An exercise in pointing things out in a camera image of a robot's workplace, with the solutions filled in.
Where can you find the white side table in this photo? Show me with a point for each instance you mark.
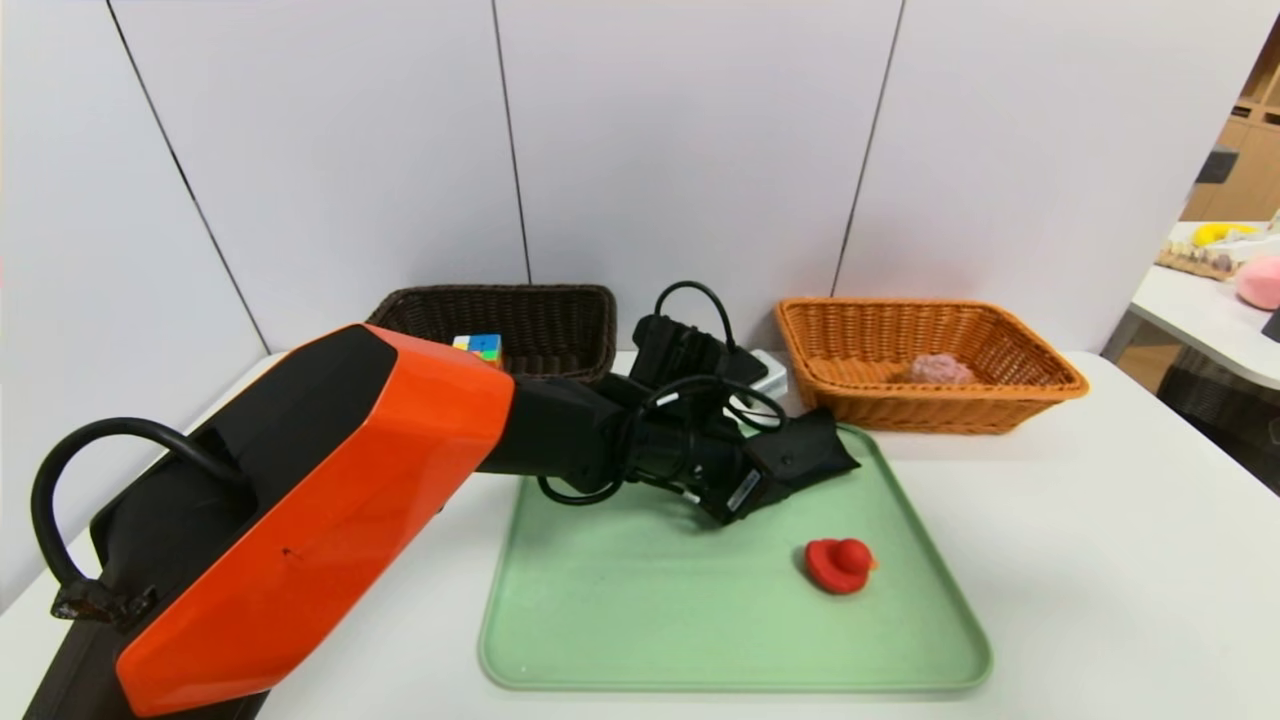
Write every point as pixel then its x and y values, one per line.
pixel 1200 320

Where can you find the multicoloured puzzle cube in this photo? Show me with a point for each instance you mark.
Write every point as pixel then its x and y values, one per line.
pixel 480 347

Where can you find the light green plastic tray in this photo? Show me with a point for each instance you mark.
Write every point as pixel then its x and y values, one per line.
pixel 650 620

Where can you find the pinkish bread bun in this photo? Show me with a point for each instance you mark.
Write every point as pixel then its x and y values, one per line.
pixel 940 370

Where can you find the red rubber duck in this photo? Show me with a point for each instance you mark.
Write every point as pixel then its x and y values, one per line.
pixel 840 568

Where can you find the orange wicker basket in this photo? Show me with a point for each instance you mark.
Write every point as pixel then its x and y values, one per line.
pixel 1000 410

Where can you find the dark brown wicker basket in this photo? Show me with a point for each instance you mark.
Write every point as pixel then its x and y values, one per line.
pixel 560 320

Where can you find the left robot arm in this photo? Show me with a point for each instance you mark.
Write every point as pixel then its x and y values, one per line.
pixel 330 500

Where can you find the pink plush toy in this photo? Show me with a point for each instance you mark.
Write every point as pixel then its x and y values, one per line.
pixel 1262 283

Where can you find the wooden shelf unit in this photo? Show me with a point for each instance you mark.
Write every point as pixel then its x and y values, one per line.
pixel 1255 170

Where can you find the brown wooden tray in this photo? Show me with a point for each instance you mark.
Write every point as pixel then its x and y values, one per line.
pixel 1195 262

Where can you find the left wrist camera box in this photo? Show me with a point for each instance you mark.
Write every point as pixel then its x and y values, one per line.
pixel 772 372

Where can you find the yellow banana toy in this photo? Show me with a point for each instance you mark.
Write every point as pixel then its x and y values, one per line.
pixel 1220 233

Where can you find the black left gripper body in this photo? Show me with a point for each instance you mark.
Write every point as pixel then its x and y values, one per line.
pixel 746 491

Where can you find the black glasses case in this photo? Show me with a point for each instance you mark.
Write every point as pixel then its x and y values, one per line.
pixel 815 450

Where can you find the dark woven stool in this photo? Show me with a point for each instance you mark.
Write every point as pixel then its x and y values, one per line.
pixel 1230 420

